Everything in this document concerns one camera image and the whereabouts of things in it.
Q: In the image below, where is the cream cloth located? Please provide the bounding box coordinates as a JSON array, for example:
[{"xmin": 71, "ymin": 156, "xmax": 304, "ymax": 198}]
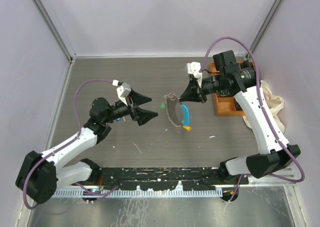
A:
[{"xmin": 242, "ymin": 80, "xmax": 285, "ymax": 142}]

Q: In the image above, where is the orange wooden divided tray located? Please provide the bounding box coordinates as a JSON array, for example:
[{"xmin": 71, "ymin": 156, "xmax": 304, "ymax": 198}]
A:
[{"xmin": 209, "ymin": 60, "xmax": 255, "ymax": 117}]

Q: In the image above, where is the metal key holder blue handle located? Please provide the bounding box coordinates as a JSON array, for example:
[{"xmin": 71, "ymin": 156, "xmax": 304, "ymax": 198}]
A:
[{"xmin": 164, "ymin": 92, "xmax": 191, "ymax": 128}]

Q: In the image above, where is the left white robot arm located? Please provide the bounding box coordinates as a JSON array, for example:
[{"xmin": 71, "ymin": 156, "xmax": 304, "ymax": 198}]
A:
[{"xmin": 15, "ymin": 86, "xmax": 158, "ymax": 205}]

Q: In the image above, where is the rolled blue yellow tie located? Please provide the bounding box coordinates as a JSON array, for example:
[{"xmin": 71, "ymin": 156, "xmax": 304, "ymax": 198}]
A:
[{"xmin": 216, "ymin": 89, "xmax": 232, "ymax": 98}]

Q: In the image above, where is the white slotted cable duct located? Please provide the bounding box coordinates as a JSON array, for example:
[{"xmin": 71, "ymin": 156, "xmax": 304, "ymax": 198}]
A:
[{"xmin": 52, "ymin": 187, "xmax": 223, "ymax": 199}]

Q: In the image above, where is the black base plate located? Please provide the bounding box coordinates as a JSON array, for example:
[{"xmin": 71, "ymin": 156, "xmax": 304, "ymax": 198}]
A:
[{"xmin": 72, "ymin": 166, "xmax": 251, "ymax": 192}]

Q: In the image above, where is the yellow tag key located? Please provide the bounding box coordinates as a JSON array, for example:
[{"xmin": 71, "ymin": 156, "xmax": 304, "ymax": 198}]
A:
[{"xmin": 182, "ymin": 125, "xmax": 192, "ymax": 131}]

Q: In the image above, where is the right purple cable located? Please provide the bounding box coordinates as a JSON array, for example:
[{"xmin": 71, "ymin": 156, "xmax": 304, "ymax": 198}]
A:
[{"xmin": 202, "ymin": 35, "xmax": 306, "ymax": 203}]

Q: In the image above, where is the purple cable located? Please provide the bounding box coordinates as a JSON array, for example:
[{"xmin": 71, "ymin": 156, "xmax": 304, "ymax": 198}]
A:
[
  {"xmin": 202, "ymin": 35, "xmax": 306, "ymax": 203},
  {"xmin": 22, "ymin": 78, "xmax": 121, "ymax": 210}
]

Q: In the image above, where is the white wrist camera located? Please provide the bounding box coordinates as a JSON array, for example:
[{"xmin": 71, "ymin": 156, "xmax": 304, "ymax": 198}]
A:
[
  {"xmin": 186, "ymin": 62, "xmax": 203, "ymax": 87},
  {"xmin": 112, "ymin": 79, "xmax": 132, "ymax": 106}
]

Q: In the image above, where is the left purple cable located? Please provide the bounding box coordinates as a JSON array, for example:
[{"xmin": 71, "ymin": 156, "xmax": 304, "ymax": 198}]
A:
[{"xmin": 22, "ymin": 78, "xmax": 121, "ymax": 210}]

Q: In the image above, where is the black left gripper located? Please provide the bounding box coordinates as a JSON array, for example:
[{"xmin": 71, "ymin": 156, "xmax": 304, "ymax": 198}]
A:
[{"xmin": 103, "ymin": 89, "xmax": 158, "ymax": 125}]

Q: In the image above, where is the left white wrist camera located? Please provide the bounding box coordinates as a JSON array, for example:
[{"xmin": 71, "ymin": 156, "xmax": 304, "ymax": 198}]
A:
[{"xmin": 112, "ymin": 79, "xmax": 132, "ymax": 106}]

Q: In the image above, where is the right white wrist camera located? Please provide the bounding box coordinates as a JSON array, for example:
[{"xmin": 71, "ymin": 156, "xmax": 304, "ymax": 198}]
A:
[{"xmin": 186, "ymin": 62, "xmax": 203, "ymax": 87}]

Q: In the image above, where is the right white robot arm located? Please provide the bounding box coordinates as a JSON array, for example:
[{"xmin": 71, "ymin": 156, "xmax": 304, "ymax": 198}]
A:
[{"xmin": 179, "ymin": 50, "xmax": 301, "ymax": 184}]

